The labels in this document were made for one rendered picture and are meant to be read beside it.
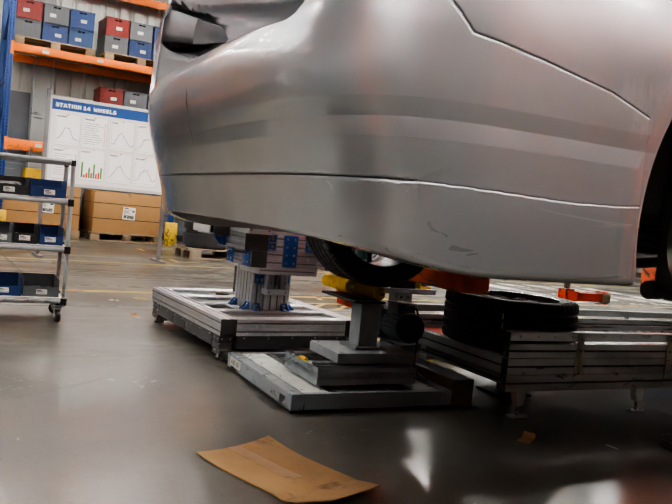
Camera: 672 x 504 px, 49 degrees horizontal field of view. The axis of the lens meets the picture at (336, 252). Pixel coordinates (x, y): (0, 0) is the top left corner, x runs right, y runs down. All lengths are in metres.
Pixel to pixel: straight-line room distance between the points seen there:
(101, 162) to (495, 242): 8.26
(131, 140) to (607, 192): 8.30
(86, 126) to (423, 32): 8.21
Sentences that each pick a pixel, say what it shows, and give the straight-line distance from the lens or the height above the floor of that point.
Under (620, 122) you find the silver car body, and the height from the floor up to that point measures 1.06.
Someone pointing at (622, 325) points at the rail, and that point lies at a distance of 5.04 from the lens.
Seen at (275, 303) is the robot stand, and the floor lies 0.27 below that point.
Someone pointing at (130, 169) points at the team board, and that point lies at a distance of 9.51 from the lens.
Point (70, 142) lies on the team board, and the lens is 9.36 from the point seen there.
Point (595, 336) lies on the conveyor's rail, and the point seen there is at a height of 0.37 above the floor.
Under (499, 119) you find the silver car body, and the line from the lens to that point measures 1.38.
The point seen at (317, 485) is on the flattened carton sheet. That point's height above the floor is 0.01.
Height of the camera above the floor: 0.83
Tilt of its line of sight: 3 degrees down
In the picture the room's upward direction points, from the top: 5 degrees clockwise
